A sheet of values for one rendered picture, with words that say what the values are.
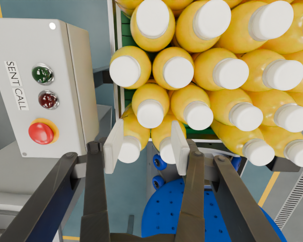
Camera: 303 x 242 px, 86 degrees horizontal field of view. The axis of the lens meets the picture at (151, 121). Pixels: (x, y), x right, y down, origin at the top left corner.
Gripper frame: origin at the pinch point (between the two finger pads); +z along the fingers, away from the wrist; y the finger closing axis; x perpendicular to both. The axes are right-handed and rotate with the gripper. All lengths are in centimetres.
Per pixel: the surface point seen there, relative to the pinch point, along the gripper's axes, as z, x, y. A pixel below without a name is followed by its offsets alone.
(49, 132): 5.2, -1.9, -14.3
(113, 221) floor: 120, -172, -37
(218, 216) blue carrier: 8.7, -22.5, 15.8
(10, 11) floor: 117, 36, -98
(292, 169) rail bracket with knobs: 15.7, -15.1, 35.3
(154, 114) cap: 5.9, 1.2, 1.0
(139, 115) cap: 5.9, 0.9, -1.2
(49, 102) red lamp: 5.2, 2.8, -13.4
